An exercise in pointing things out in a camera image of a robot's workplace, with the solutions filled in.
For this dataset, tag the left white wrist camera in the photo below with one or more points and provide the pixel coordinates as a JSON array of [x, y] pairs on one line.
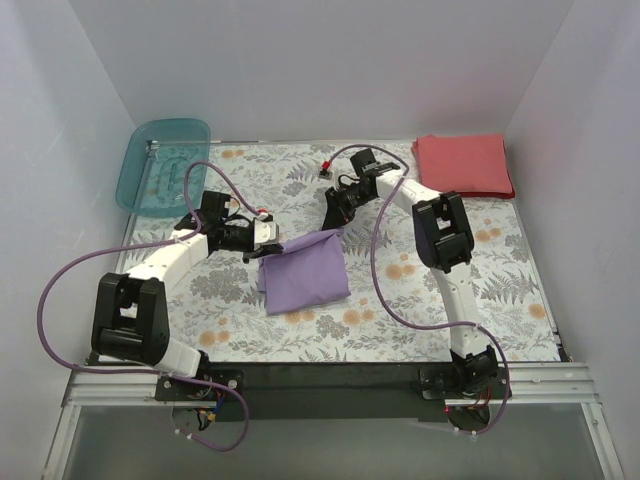
[[265, 229]]

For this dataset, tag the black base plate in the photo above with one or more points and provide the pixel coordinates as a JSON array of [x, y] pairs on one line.
[[332, 391]]

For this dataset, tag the teal plastic bin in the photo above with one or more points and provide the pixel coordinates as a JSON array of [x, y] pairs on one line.
[[161, 165]]

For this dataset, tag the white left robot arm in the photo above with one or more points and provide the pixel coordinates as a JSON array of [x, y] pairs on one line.
[[131, 319]]

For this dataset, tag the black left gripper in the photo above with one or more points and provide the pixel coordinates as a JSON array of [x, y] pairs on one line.
[[257, 245]]

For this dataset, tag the floral patterned table mat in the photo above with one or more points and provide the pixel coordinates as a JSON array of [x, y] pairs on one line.
[[217, 307]]

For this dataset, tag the folded red t shirt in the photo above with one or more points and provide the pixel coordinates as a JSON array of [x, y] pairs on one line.
[[472, 165]]

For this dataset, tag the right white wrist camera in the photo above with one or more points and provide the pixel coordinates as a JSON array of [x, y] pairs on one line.
[[325, 172]]

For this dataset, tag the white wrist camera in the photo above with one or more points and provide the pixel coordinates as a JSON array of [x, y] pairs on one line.
[[265, 229], [325, 172]]

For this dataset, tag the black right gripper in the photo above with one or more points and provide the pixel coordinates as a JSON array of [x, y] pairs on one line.
[[338, 205]]

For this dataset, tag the aluminium frame rail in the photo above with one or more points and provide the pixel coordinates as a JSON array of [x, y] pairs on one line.
[[531, 383]]

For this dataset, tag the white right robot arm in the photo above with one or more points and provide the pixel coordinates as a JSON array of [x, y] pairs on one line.
[[443, 239]]

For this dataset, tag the purple t shirt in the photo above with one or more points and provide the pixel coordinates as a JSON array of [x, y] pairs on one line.
[[310, 271]]

